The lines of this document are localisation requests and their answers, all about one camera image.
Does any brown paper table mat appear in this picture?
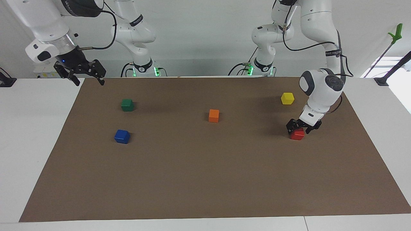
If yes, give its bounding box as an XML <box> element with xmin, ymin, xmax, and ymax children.
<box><xmin>19</xmin><ymin>76</ymin><xmax>411</xmax><ymax>222</ymax></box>

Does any thin pole with green tip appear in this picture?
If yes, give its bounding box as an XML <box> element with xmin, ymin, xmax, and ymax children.
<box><xmin>364</xmin><ymin>23</ymin><xmax>403</xmax><ymax>78</ymax></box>

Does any black right base cable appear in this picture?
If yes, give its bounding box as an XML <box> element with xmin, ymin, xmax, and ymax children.
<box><xmin>121</xmin><ymin>63</ymin><xmax>134</xmax><ymax>78</ymax></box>

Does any black base cable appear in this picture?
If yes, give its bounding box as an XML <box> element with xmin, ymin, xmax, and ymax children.
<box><xmin>228</xmin><ymin>47</ymin><xmax>259</xmax><ymax>76</ymax></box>
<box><xmin>121</xmin><ymin>63</ymin><xmax>134</xmax><ymax>78</ymax></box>

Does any black left base cable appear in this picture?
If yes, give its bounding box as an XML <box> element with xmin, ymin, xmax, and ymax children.
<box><xmin>228</xmin><ymin>47</ymin><xmax>259</xmax><ymax>76</ymax></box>

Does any blue wooden block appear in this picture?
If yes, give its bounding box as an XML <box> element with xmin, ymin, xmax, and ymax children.
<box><xmin>114</xmin><ymin>129</ymin><xmax>131</xmax><ymax>144</ymax></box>

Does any white box with yellow label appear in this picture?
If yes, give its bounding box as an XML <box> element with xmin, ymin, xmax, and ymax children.
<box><xmin>33</xmin><ymin>63</ymin><xmax>61</xmax><ymax>79</ymax></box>

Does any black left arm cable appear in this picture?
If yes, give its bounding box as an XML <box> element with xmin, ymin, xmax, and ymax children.
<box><xmin>282</xmin><ymin>0</ymin><xmax>354</xmax><ymax>114</ymax></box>

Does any black pole with clamp base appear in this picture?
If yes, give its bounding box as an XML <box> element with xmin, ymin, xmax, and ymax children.
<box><xmin>374</xmin><ymin>51</ymin><xmax>411</xmax><ymax>86</ymax></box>

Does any black table clamp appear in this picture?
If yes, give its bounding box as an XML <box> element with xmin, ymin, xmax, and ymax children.
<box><xmin>0</xmin><ymin>67</ymin><xmax>17</xmax><ymax>88</ymax></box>

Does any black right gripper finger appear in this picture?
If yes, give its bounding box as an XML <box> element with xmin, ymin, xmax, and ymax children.
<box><xmin>90</xmin><ymin>60</ymin><xmax>106</xmax><ymax>85</ymax></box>
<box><xmin>54</xmin><ymin>64</ymin><xmax>81</xmax><ymax>86</ymax></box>

